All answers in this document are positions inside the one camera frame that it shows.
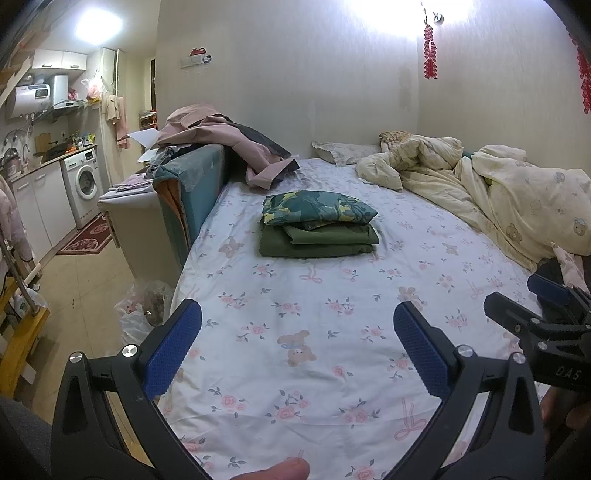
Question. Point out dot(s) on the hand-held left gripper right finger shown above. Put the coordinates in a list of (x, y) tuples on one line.
[(422, 348)]

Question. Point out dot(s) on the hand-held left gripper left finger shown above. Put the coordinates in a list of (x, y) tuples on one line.
[(175, 350)]

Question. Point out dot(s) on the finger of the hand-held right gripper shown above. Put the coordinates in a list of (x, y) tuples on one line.
[(547, 286), (508, 309)]

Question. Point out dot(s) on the teal yellow leaf-print pants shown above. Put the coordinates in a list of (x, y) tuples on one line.
[(318, 205)]

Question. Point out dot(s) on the olive green folded pants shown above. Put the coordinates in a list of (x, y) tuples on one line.
[(314, 242)]

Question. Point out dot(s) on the person's right hand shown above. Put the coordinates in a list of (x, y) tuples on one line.
[(551, 410)]

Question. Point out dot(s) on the person's left hand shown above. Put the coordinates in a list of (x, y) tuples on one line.
[(272, 471)]

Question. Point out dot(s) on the black cloth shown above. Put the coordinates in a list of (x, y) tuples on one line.
[(545, 272)]

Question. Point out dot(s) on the pink floral cloth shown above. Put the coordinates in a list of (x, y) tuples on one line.
[(570, 270)]

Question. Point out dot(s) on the white plastic bag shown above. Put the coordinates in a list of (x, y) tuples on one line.
[(138, 314)]

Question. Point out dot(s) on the cream bear-print quilt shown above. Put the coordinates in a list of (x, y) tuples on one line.
[(508, 194)]

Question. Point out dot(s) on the bed with floral sheet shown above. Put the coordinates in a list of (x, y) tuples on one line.
[(323, 300)]

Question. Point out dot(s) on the white side table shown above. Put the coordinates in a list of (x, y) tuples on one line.
[(138, 221)]

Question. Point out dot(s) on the red patterned rug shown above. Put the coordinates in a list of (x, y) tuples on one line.
[(85, 235)]

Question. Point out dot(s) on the yellow wooden rack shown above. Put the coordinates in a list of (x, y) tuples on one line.
[(23, 341)]

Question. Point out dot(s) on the person's grey trouser leg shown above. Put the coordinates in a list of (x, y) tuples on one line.
[(23, 438)]

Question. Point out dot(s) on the teal bed headboard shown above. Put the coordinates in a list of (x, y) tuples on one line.
[(194, 175)]

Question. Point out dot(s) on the white washing machine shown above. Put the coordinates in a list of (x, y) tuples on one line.
[(83, 184)]

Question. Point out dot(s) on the white kitchen counter cabinets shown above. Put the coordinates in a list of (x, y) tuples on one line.
[(44, 207)]

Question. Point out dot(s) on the brown patterned cloth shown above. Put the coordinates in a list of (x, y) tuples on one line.
[(395, 137)]

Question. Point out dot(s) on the pink padded garment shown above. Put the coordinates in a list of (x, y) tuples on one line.
[(11, 221)]

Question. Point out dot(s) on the pale floral pillow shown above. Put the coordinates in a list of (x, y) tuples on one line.
[(344, 151)]

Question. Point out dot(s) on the white paper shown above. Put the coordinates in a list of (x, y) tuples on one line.
[(145, 137)]

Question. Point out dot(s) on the dark grey cloth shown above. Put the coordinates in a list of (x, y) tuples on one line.
[(263, 138)]

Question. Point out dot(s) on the pink hanging towels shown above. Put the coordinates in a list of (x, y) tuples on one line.
[(117, 117)]

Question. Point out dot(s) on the rice cooker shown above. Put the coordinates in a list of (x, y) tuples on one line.
[(10, 161)]

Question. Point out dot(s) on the red hanging firecracker decoration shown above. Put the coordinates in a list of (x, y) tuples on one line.
[(430, 50)]

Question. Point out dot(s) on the range hood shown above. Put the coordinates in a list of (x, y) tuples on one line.
[(69, 104)]

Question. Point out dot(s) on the pink plastic bag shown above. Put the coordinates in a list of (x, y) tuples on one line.
[(92, 90)]

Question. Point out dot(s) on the white water heater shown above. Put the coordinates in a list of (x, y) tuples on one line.
[(32, 97)]

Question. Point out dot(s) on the red hanging wall decoration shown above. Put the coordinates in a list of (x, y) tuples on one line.
[(585, 83)]

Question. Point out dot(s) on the metal wall hook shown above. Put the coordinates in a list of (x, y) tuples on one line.
[(441, 18)]

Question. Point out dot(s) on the wall socket with red ornament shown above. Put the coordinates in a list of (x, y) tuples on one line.
[(196, 59)]

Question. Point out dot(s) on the white wall cabinet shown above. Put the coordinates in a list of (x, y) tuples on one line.
[(57, 59)]

